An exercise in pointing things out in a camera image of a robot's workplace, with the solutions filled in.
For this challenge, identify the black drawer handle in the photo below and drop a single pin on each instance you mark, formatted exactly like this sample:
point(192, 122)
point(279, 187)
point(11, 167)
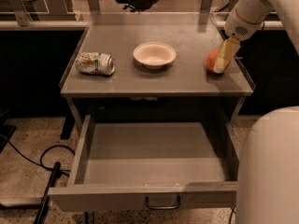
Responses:
point(162, 203)

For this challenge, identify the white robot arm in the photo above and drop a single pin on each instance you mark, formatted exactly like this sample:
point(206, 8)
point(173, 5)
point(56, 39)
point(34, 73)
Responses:
point(268, 178)

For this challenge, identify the white paper bowl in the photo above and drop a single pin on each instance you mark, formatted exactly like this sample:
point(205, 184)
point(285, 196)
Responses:
point(154, 55)

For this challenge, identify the grey cabinet table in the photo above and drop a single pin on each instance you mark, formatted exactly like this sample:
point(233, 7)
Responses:
point(192, 36)

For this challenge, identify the open grey top drawer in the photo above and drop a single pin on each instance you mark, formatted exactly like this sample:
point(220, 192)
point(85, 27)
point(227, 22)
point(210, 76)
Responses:
point(117, 165)

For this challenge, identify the orange fruit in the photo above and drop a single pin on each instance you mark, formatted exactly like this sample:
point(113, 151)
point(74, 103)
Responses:
point(214, 64)

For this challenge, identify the crushed soda can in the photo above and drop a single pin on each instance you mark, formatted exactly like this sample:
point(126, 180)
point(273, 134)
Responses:
point(95, 63)

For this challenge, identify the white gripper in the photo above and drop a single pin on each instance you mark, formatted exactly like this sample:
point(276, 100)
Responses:
point(235, 27)

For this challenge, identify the black pole on floor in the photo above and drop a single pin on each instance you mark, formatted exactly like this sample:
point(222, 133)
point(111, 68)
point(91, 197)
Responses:
point(44, 204)

